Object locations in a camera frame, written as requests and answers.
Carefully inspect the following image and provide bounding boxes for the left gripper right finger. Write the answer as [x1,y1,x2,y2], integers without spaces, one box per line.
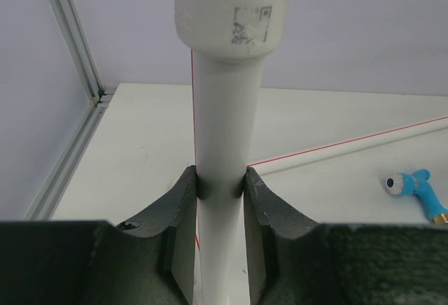
[244,167,317,304]

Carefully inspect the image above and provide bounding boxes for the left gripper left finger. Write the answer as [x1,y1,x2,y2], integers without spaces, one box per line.
[115,166,197,304]

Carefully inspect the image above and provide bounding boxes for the white PVC pipe frame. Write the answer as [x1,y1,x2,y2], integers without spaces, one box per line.
[174,0,448,305]

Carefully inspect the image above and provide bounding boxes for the blue plastic faucet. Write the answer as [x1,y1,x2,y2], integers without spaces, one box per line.
[385,169,447,225]

